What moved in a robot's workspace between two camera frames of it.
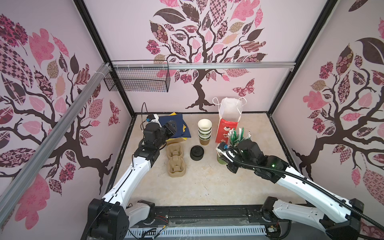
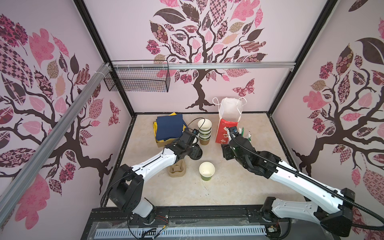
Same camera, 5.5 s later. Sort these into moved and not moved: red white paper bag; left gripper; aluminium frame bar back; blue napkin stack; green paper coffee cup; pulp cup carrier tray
Moved: left gripper; green paper coffee cup
Not moved: aluminium frame bar back; pulp cup carrier tray; blue napkin stack; red white paper bag
